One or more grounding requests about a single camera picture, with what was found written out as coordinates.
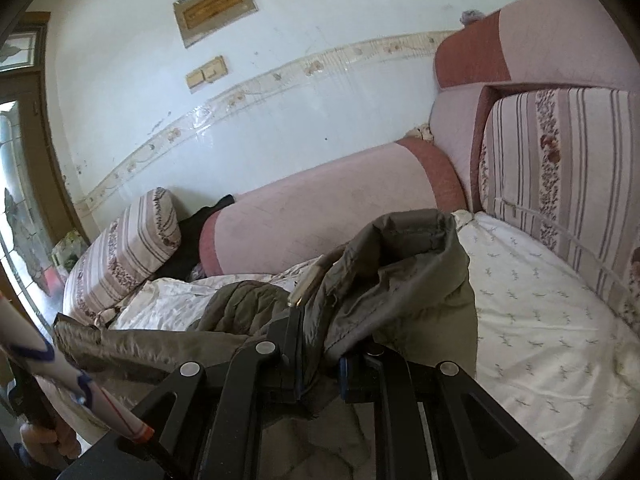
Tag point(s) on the olive puffer jacket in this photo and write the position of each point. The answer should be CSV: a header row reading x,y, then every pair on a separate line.
x,y
390,285

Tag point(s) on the person's left hand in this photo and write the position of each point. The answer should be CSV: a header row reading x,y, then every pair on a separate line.
x,y
62,440

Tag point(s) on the small striped floral cushion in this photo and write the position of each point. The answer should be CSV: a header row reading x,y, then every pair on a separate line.
x,y
120,255

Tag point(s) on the dark cloth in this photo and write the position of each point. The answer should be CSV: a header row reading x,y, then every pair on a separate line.
x,y
192,230

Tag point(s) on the beige fabric scrap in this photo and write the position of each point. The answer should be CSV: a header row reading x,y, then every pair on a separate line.
x,y
422,132

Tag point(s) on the long pink sofa bolster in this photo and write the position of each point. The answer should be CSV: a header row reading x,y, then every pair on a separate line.
x,y
325,195

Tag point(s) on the white patterned bed sheet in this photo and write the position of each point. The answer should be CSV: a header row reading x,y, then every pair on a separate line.
x,y
540,340

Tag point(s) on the beige wall switch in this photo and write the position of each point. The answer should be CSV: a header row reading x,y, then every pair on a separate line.
x,y
207,72

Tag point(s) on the framed wall plaque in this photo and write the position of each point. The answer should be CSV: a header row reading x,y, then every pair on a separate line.
x,y
215,7

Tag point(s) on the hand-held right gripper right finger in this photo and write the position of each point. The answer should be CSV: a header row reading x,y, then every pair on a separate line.
x,y
345,380

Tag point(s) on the white tube with orange band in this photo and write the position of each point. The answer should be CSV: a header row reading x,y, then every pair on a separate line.
x,y
60,367

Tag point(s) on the small grey cloth item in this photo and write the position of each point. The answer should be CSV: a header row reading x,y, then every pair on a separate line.
x,y
470,17

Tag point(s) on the large striped floral cushion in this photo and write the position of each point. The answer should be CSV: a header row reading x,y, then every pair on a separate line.
x,y
575,160

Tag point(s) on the colourful bag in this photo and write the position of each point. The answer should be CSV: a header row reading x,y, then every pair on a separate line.
x,y
67,260

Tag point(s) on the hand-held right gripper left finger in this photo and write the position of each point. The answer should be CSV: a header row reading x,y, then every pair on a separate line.
x,y
287,355

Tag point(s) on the floral wall border strip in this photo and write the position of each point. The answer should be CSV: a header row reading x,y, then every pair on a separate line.
x,y
240,94

